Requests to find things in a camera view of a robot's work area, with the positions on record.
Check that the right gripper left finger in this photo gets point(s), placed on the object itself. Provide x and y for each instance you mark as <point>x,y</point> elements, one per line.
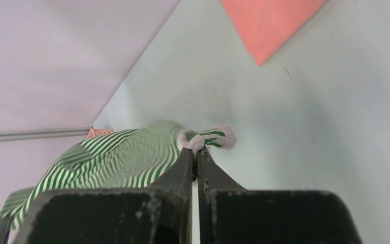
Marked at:
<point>158,213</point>

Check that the green white striped garment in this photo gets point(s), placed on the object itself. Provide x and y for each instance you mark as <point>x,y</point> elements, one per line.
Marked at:
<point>132,158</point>

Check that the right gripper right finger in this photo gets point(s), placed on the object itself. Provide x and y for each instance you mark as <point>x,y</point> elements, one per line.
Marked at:
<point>230,213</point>

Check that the salmon pink t-shirt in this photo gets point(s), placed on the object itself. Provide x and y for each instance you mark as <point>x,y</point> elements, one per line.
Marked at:
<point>265,25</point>

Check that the pink plastic laundry basket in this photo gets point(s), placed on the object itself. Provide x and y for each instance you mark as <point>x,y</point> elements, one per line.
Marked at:
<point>98,132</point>

